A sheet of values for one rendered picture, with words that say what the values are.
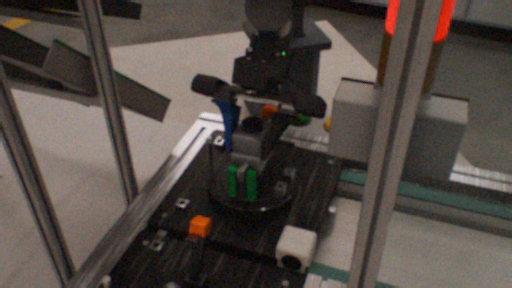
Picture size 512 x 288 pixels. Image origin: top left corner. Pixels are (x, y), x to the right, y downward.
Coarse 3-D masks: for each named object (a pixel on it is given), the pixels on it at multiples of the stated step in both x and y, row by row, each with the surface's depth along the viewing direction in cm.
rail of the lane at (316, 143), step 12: (204, 120) 93; (216, 120) 92; (240, 120) 92; (288, 132) 89; (300, 132) 89; (288, 144) 85; (300, 144) 86; (312, 144) 86; (324, 144) 87; (348, 168) 86; (360, 168) 84
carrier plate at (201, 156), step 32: (192, 160) 81; (288, 160) 81; (320, 160) 81; (192, 192) 75; (320, 192) 75; (160, 224) 70; (224, 224) 70; (256, 224) 70; (288, 224) 70; (320, 224) 70; (256, 256) 67
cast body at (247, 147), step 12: (252, 120) 69; (240, 132) 68; (252, 132) 68; (264, 132) 68; (240, 144) 68; (252, 144) 67; (264, 144) 68; (240, 156) 69; (252, 156) 69; (240, 168) 68; (252, 168) 69; (240, 180) 69
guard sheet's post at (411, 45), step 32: (416, 0) 36; (416, 32) 38; (416, 64) 38; (384, 96) 41; (416, 96) 40; (384, 128) 43; (384, 160) 46; (384, 192) 47; (384, 224) 49; (352, 256) 54
